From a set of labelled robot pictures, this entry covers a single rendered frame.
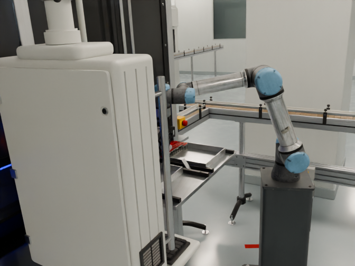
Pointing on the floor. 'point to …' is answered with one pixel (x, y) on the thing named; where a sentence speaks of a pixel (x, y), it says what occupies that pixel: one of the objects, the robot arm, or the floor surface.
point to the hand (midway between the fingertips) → (161, 155)
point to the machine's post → (173, 87)
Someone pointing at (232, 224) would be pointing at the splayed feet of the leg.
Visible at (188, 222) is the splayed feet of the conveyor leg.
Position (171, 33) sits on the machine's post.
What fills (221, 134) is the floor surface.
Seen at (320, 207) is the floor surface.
